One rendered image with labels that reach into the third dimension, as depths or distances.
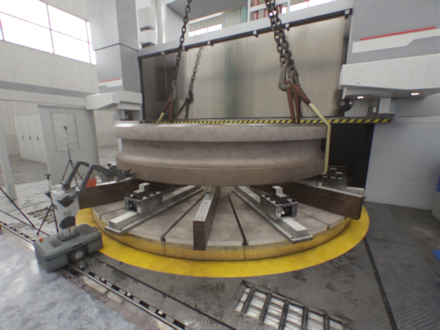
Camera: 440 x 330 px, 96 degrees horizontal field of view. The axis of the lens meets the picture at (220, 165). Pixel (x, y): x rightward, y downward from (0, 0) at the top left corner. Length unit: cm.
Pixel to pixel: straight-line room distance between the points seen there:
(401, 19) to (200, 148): 338
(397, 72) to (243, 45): 375
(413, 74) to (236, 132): 235
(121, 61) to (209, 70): 244
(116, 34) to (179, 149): 446
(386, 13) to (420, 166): 309
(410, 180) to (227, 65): 513
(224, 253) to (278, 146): 179
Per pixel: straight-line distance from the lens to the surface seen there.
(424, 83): 373
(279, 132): 314
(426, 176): 591
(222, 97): 615
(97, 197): 425
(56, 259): 331
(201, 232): 241
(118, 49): 683
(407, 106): 469
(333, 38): 575
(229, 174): 294
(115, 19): 706
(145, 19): 848
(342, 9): 579
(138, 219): 330
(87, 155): 733
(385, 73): 366
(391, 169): 574
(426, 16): 435
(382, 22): 427
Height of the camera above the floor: 174
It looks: 11 degrees down
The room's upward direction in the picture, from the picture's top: straight up
